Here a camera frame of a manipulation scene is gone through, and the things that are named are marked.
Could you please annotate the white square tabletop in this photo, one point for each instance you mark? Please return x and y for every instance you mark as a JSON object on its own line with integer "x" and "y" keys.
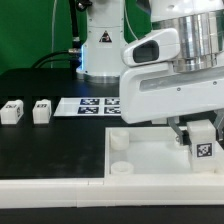
{"x": 146, "y": 151}

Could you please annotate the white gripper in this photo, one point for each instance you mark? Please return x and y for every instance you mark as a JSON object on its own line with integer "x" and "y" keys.
{"x": 151, "y": 89}

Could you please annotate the tag sheet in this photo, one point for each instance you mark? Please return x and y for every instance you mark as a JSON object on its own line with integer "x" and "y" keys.
{"x": 88, "y": 106}

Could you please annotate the white front fence wall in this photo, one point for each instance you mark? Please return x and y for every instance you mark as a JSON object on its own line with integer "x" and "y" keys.
{"x": 134, "y": 190}

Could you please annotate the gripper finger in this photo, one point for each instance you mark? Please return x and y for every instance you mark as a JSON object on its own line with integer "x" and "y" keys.
{"x": 219, "y": 124}

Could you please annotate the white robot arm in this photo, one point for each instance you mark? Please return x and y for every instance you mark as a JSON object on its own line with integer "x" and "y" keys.
{"x": 176, "y": 69}

